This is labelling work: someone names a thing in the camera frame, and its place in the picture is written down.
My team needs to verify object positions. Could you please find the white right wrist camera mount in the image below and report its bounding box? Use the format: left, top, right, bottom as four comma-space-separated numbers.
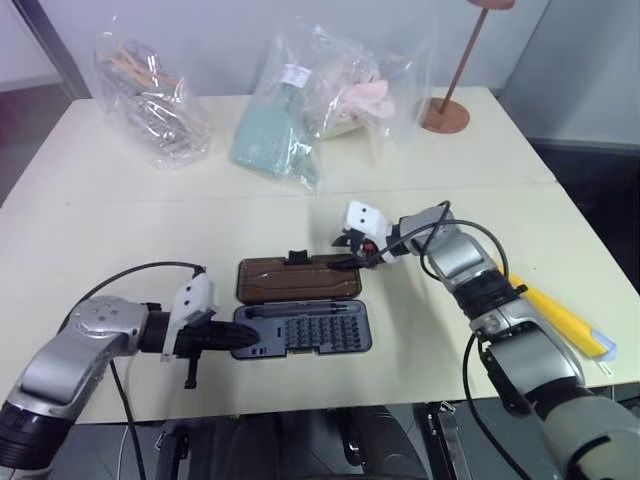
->
344, 199, 407, 265

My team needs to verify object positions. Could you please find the screwdriver bit case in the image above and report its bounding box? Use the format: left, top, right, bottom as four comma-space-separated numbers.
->
230, 248, 374, 362

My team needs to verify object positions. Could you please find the clear bag with teal cloth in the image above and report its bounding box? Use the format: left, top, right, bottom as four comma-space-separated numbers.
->
228, 22, 351, 196

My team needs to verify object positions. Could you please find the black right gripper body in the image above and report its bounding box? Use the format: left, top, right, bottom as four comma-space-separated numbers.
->
348, 229, 385, 272

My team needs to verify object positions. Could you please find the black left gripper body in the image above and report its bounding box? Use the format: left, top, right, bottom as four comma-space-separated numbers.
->
176, 309, 218, 391

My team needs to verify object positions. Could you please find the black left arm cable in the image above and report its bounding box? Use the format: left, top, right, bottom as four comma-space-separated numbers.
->
108, 358, 145, 480

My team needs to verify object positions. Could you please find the pink plush toy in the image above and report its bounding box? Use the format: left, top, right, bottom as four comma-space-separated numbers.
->
319, 74, 397, 137

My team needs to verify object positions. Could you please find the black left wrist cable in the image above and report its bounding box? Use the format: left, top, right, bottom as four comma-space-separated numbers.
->
58, 261, 207, 334

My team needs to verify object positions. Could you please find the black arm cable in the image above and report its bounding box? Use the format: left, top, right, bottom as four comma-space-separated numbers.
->
108, 358, 145, 480
460, 329, 535, 480

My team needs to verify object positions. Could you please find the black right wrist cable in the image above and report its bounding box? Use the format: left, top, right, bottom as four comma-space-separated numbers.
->
372, 199, 514, 292

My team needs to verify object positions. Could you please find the clear bag with pink plush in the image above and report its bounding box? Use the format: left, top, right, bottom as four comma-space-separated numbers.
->
299, 29, 434, 162

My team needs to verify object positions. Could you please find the teal cloth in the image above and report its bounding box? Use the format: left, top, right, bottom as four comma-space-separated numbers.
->
229, 82, 320, 182

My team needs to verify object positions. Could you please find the grey frame post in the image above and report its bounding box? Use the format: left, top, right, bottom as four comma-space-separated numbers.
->
10, 0, 93, 102

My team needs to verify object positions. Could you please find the metal bracket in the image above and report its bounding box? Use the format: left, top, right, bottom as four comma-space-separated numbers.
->
153, 428, 192, 480
432, 399, 474, 480

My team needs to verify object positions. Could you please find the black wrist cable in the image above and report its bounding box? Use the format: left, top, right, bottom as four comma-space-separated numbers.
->
372, 199, 514, 292
58, 261, 207, 334

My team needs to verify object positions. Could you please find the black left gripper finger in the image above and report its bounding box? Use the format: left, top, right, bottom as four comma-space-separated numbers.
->
208, 330, 261, 354
208, 320, 254, 338

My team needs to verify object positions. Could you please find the clear bag with wooden sticks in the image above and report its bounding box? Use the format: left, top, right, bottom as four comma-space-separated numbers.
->
93, 13, 214, 170

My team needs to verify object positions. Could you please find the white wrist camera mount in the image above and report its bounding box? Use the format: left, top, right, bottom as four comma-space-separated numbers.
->
344, 199, 407, 265
160, 273, 222, 363

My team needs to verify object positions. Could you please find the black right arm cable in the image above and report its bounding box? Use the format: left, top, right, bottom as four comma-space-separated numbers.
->
460, 329, 535, 480

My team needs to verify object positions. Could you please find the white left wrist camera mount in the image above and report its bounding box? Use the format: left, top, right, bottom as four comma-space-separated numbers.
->
160, 273, 222, 363

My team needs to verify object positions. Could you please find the yellow item in clear sleeve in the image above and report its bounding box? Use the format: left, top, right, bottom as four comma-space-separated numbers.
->
492, 254, 619, 360

